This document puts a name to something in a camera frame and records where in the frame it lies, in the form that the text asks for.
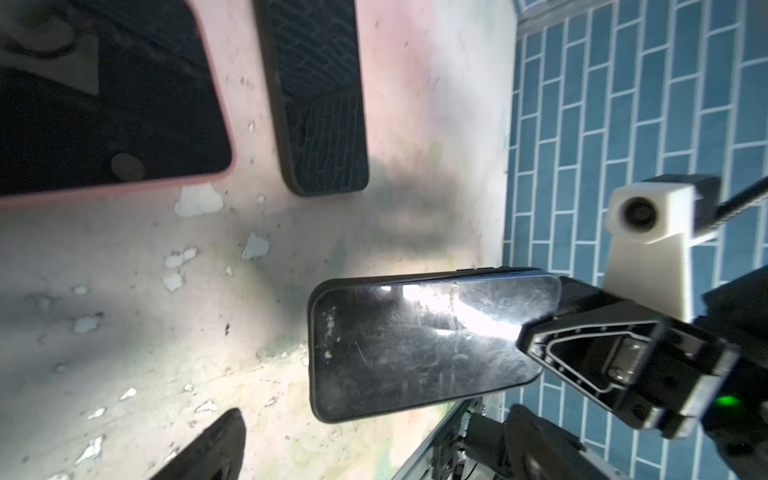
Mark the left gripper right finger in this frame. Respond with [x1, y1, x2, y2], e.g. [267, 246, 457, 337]
[504, 405, 624, 480]

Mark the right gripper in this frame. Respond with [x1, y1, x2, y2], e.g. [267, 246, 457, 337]
[517, 268, 767, 479]

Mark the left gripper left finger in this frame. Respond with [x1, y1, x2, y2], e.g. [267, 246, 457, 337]
[152, 408, 246, 480]

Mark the black phone case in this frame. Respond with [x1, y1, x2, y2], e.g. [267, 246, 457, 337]
[253, 0, 371, 198]
[307, 266, 564, 425]

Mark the pink phone case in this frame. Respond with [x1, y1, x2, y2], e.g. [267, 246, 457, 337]
[0, 0, 238, 210]

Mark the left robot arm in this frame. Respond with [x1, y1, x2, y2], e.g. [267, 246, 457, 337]
[154, 397, 628, 479]

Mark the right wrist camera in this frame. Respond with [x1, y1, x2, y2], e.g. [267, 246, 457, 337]
[603, 174, 721, 323]

